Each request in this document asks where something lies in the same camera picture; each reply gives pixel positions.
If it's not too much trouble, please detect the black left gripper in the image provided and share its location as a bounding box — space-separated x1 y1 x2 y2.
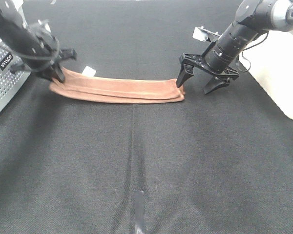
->
9 48 77 83

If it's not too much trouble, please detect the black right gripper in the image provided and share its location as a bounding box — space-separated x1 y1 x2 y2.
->
176 53 239 95

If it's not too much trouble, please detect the brown towel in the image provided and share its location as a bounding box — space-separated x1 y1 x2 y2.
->
49 68 185 104

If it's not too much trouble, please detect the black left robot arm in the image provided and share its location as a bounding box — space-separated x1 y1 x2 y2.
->
0 0 77 83

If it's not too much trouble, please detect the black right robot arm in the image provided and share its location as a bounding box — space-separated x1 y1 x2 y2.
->
176 0 293 94

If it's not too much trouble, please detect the grey perforated laundry basket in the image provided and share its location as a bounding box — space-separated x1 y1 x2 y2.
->
0 0 32 123

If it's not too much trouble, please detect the white storage box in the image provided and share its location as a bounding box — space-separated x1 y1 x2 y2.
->
239 30 293 120

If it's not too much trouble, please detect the black table cover cloth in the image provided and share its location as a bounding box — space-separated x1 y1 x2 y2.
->
0 0 293 234

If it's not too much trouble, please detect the grey tape strip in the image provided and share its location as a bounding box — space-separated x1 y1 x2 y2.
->
134 191 146 234

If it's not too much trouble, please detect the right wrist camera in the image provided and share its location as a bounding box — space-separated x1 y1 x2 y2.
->
192 26 221 42

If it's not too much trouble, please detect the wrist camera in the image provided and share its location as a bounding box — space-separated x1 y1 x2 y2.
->
192 26 221 42
29 19 52 37

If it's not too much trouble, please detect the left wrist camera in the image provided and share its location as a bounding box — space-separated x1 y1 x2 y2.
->
29 19 52 37

